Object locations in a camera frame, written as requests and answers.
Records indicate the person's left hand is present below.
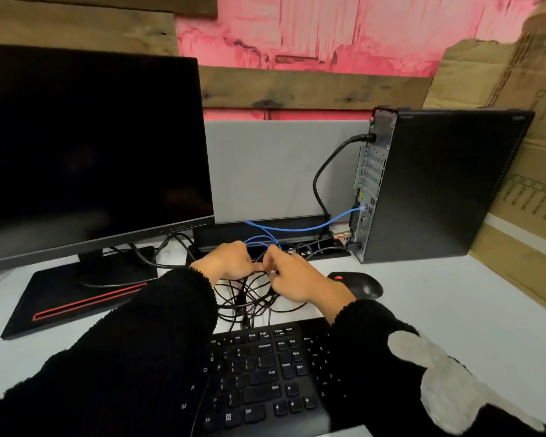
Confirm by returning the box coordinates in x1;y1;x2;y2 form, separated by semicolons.
189;240;265;287

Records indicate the person's right hand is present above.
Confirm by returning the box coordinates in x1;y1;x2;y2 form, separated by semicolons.
261;245;346;310

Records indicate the thin black keyboard cable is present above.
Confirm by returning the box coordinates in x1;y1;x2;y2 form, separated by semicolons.
189;309;255;437

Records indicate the blue network cable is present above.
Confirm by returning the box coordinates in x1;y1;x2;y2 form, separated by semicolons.
243;205;364;251

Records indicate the black monitor cable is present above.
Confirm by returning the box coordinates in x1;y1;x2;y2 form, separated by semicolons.
109;231;197;271

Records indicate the thick black power cable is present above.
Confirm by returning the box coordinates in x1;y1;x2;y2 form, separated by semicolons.
312;133;377;237

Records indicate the black desktop tower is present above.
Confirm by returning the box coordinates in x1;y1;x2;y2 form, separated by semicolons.
352;106;536;265

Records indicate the person's left forearm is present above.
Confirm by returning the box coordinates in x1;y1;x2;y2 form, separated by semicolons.
0;266;219;437

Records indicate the person's right forearm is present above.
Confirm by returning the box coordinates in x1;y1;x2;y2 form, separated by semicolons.
318;286;546;437

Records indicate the black mouse with red wheel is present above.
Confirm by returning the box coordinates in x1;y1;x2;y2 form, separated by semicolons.
326;271;385;301

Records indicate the white desk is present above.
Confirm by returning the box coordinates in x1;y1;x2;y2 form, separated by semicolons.
0;213;546;437

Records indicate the black computer monitor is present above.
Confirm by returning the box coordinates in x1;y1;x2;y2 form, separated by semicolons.
0;42;216;340

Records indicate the black keyboard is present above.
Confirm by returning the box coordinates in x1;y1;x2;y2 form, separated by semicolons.
181;317;346;437

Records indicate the long weathered wooden plank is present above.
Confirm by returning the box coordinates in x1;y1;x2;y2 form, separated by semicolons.
198;66;433;110

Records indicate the narrow brown cardboard panel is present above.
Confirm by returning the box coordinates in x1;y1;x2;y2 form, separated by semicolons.
467;213;546;323

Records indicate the plain brown cardboard sheet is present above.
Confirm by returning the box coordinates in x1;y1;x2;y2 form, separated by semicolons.
423;38;517;110

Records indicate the printed brown cardboard box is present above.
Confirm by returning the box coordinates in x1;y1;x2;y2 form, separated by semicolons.
484;0;546;232

